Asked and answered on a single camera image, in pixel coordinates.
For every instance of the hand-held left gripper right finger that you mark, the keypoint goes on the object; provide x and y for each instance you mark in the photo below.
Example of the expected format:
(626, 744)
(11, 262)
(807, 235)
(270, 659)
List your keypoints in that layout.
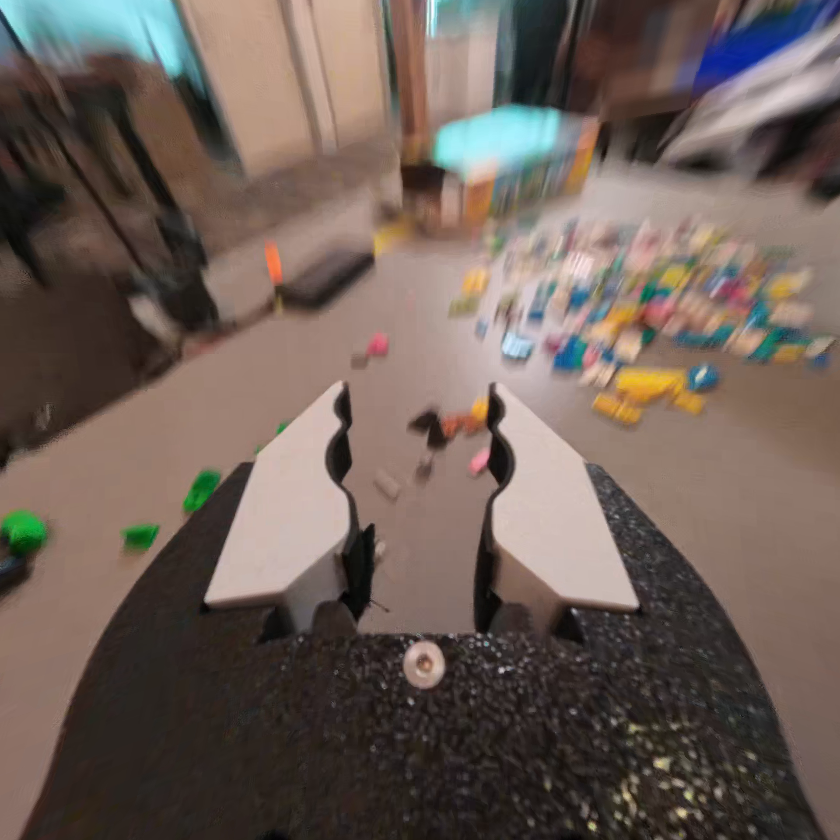
(558, 525)

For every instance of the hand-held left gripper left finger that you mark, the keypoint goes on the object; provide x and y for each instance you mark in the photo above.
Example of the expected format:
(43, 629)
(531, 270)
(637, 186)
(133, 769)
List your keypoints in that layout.
(282, 512)

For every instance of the pink sloped toy brick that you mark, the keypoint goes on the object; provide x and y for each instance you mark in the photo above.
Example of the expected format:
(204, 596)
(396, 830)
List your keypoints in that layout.
(479, 461)

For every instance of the pile of colourful toy bricks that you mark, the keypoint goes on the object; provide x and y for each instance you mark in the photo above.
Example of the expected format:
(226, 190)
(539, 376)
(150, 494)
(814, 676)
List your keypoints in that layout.
(656, 295)

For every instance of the grey desk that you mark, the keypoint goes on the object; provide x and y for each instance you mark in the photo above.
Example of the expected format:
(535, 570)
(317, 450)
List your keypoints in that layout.
(722, 492)

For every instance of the group of green toy bricks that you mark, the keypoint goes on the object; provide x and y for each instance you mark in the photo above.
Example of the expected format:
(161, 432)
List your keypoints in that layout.
(200, 489)

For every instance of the grey toy axle rod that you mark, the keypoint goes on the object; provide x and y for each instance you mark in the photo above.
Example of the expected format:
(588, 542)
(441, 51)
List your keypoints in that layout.
(387, 484)

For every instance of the yellow round toy brick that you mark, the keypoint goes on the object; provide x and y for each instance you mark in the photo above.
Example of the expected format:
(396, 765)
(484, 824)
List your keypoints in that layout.
(480, 409)

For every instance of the small grey toy connector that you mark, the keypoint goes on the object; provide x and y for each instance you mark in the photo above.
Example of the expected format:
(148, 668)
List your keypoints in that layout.
(424, 467)

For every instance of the dark brown wedge toy brick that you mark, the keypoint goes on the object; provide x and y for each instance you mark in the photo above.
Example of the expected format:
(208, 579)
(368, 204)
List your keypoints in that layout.
(430, 426)

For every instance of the cyan arch toy brick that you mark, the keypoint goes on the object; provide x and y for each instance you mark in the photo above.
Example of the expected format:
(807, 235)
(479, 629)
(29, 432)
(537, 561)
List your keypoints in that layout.
(517, 346)

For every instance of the small pink toy brick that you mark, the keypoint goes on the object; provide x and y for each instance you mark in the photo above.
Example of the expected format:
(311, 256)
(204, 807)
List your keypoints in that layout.
(377, 344)

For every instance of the blue curved toy brick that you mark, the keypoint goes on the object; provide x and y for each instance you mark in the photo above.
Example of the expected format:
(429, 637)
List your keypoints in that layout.
(702, 377)

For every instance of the black rectangular block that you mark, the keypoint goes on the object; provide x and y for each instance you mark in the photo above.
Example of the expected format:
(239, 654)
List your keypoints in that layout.
(325, 279)

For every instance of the lime green toy brick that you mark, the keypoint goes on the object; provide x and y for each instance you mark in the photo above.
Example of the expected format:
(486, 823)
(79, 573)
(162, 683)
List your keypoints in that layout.
(464, 306)

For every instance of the orange tape tab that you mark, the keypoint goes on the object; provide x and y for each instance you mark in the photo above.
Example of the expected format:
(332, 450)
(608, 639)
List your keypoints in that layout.
(274, 262)

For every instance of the yellow round toy plate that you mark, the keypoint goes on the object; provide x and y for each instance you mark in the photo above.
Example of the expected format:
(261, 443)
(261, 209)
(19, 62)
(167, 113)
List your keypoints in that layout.
(475, 282)

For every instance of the yellow tape strip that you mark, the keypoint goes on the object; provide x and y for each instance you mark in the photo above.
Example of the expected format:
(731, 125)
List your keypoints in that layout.
(392, 236)

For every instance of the colourful cardboard box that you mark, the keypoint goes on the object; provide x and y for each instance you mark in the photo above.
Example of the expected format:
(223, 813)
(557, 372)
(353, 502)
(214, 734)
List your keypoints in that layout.
(512, 164)

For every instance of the white door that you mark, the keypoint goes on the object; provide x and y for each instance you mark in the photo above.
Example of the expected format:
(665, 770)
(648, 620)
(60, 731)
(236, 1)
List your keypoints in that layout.
(354, 65)
(262, 79)

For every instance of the blue plastic bin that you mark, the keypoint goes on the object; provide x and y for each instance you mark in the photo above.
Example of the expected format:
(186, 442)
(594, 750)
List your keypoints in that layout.
(741, 46)

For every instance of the wooden post with red signs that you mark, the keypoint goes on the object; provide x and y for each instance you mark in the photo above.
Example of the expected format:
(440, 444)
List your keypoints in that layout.
(410, 79)

